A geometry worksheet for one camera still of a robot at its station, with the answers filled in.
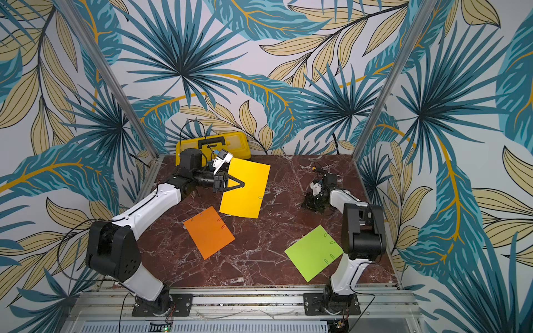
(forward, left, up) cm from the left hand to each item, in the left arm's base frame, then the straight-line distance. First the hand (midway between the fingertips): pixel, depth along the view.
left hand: (241, 186), depth 73 cm
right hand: (+8, -27, -24) cm, 37 cm away
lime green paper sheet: (-13, -29, -27) cm, 42 cm away
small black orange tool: (+32, -34, -26) cm, 54 cm away
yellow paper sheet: (-2, -1, -5) cm, 6 cm away
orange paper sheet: (-5, +16, -27) cm, 32 cm away
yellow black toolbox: (+33, +6, -9) cm, 35 cm away
